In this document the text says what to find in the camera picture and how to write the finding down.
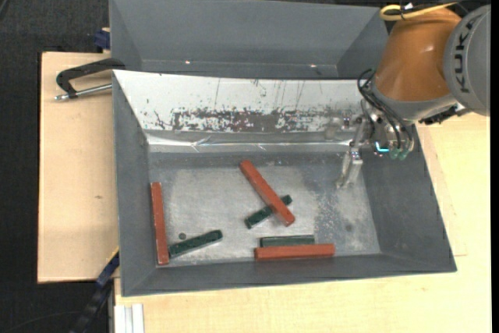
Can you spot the red-brown flat block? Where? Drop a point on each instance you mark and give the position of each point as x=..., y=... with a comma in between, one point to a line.
x=267, y=193
x=294, y=252
x=160, y=224

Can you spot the dark green flat block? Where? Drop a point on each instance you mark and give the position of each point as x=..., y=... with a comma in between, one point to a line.
x=287, y=240
x=257, y=217
x=195, y=242

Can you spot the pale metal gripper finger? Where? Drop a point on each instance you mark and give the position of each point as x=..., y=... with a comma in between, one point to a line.
x=344, y=171
x=354, y=169

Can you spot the grey metal bin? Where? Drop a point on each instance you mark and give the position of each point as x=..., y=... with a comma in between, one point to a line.
x=249, y=35

